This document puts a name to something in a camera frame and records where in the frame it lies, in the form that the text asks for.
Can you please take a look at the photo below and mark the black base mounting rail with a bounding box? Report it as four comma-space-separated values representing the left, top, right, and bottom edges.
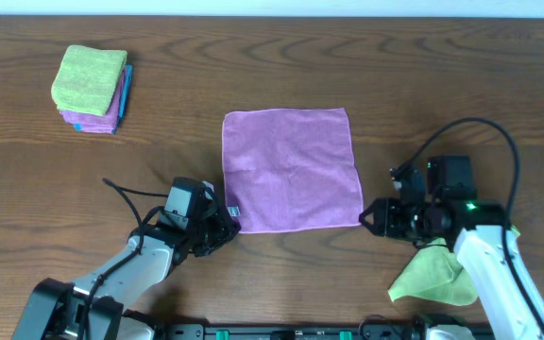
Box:
162, 322, 494, 340

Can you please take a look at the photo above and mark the folded green cloth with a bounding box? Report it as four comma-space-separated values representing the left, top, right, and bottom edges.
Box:
51, 45, 128, 116

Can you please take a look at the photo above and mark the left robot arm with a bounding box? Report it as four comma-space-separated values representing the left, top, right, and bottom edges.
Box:
13, 184, 241, 339

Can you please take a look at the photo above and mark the folded blue cloth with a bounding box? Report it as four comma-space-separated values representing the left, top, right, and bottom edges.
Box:
73, 64, 134, 135

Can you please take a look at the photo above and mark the folded purple cloth in stack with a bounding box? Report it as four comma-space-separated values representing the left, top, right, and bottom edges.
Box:
59, 71, 126, 134

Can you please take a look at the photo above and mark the crumpled green microfiber cloth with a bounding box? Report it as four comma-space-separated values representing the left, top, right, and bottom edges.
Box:
388, 225, 522, 307

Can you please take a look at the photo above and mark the purple microfiber cloth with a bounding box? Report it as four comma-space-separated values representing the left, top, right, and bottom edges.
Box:
222, 108, 364, 234

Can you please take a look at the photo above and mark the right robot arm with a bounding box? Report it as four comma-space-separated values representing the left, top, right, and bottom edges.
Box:
358, 197, 544, 339

